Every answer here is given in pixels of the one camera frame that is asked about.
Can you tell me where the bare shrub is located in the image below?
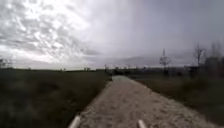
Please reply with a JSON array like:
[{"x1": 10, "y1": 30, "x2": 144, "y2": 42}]
[{"x1": 0, "y1": 57, "x2": 13, "y2": 70}]

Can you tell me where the dark grass field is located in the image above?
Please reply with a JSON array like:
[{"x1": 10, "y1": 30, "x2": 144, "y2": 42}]
[
  {"x1": 128, "y1": 69, "x2": 224, "y2": 127},
  {"x1": 0, "y1": 68, "x2": 113, "y2": 128}
]

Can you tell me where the bare tree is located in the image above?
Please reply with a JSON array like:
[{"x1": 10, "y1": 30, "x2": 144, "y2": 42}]
[
  {"x1": 158, "y1": 48, "x2": 172, "y2": 77},
  {"x1": 193, "y1": 42, "x2": 207, "y2": 68}
]

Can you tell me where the robot's own part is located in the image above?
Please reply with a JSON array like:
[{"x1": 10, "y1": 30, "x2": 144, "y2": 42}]
[
  {"x1": 68, "y1": 115, "x2": 82, "y2": 128},
  {"x1": 137, "y1": 119, "x2": 147, "y2": 128}
]

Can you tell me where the pale gravel path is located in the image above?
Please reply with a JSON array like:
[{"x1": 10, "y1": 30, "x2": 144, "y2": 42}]
[{"x1": 68, "y1": 75, "x2": 221, "y2": 128}]

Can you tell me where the distant row of bushes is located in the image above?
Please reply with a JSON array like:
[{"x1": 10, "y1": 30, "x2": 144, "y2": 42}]
[{"x1": 103, "y1": 64, "x2": 161, "y2": 76}]

